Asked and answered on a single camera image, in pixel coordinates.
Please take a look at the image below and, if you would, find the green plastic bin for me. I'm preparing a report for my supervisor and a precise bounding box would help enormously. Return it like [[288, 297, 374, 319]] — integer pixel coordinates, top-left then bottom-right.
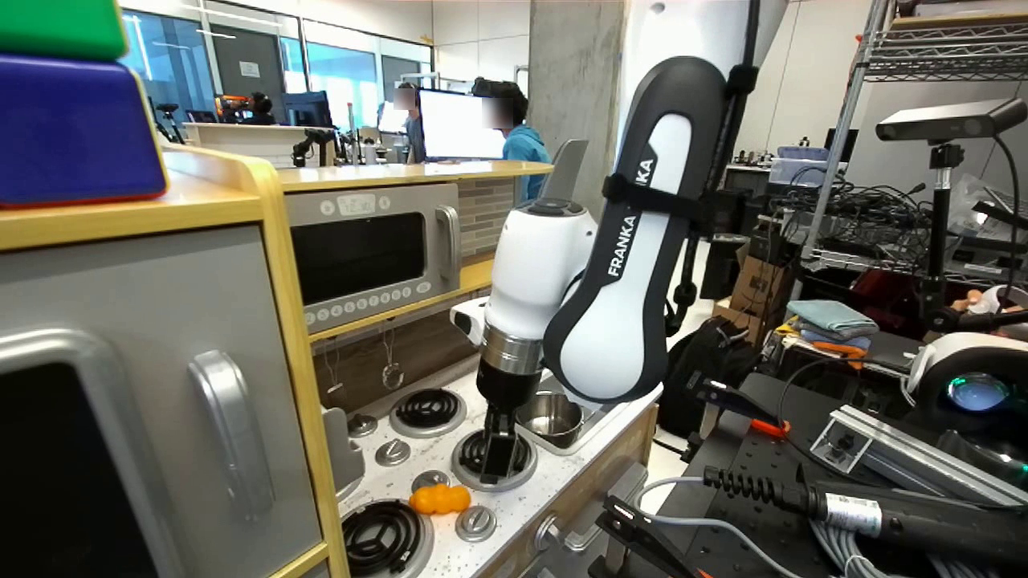
[[0, 0, 127, 62]]

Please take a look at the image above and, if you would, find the front left stove burner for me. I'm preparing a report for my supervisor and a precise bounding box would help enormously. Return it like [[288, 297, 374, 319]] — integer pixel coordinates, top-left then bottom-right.
[[340, 500, 435, 578]]

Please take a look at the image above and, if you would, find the blue plastic bin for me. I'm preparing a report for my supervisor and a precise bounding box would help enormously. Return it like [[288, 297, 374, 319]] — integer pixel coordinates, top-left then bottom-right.
[[0, 56, 166, 206]]

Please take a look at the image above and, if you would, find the grey office chair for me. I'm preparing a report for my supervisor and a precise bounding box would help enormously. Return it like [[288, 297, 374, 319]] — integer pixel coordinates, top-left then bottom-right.
[[542, 139, 589, 203]]

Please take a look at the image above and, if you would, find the black backpack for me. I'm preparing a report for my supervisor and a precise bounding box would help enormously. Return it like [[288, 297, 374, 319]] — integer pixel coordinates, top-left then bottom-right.
[[658, 319, 760, 436]]

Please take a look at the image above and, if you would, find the orange handled screwdriver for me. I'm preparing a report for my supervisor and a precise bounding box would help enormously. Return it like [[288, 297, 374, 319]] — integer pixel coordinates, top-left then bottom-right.
[[696, 379, 791, 440]]

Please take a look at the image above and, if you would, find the silver pot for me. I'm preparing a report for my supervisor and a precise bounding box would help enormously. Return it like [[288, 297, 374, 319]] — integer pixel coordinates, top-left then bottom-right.
[[516, 392, 585, 445]]

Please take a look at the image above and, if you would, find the folded blue cloth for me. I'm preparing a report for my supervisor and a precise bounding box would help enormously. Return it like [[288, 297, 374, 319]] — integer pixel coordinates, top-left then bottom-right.
[[786, 299, 876, 341]]

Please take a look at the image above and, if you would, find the wooden toy kitchen frame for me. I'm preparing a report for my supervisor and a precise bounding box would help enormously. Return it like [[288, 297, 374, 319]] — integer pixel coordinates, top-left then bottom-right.
[[0, 142, 663, 578]]

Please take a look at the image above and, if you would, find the orange plastic bread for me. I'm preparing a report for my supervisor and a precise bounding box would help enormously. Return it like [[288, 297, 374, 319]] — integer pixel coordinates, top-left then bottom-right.
[[410, 486, 471, 515]]

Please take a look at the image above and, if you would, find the middle stove burner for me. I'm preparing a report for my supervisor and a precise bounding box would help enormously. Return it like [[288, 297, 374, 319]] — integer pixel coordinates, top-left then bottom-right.
[[450, 432, 537, 492]]

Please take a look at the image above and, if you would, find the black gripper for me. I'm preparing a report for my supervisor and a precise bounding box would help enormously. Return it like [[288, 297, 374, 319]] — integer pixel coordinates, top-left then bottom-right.
[[475, 362, 539, 479]]

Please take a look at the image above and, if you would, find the silver stove knob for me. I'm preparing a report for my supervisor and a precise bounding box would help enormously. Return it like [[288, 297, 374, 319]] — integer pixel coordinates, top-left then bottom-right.
[[455, 504, 497, 544]]

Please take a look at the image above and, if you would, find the white robot base ring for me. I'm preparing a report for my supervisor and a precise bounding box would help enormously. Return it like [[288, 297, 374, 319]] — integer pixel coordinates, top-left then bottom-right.
[[903, 328, 1028, 432]]

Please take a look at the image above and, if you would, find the cardboard box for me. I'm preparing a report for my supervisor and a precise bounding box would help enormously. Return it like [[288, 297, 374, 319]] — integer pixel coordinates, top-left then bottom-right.
[[712, 258, 793, 343]]

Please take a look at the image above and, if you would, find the person in blue shirt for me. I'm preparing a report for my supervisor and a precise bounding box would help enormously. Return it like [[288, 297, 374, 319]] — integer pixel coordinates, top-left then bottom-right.
[[493, 84, 551, 161]]

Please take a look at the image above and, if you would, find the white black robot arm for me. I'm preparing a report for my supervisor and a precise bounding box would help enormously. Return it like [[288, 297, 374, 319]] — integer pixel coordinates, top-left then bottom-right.
[[450, 0, 786, 486]]

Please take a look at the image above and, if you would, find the stove burner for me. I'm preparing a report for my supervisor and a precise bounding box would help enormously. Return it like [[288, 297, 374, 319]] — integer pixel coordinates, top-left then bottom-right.
[[340, 500, 435, 578], [450, 432, 537, 492], [389, 390, 466, 436]]

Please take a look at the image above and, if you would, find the back stove burner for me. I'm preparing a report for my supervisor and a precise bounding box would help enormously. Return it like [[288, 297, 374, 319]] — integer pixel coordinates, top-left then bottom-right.
[[389, 390, 466, 436]]

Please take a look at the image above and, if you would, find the black handled tool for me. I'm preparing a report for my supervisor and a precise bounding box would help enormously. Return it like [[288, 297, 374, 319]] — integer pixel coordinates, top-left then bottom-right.
[[702, 470, 1028, 572]]

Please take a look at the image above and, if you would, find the silver aluminium extrusion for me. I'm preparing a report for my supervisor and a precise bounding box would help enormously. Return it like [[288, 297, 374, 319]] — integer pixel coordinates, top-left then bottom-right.
[[809, 405, 1028, 509]]

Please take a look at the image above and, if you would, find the toy sink basin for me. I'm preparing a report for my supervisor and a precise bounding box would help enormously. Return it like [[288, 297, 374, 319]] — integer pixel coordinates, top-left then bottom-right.
[[514, 374, 612, 454]]

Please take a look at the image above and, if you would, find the camera on black stand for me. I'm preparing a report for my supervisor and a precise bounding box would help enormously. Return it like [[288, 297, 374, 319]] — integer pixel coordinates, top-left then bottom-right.
[[873, 98, 1028, 280]]

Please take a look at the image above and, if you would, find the toy microwave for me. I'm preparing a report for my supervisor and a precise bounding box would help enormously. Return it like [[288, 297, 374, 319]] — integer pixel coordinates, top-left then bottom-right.
[[287, 183, 461, 330]]

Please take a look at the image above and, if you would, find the grey toy oven door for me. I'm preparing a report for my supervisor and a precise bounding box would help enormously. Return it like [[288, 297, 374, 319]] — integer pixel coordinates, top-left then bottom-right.
[[0, 221, 327, 578]]

